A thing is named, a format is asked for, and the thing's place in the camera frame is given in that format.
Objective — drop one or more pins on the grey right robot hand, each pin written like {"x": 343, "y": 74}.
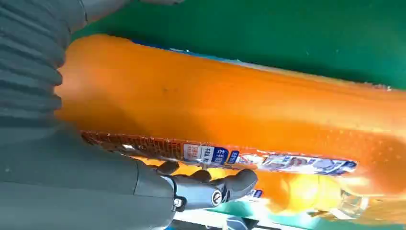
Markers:
{"x": 69, "y": 184}

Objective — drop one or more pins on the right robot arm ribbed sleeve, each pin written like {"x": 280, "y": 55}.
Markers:
{"x": 28, "y": 63}

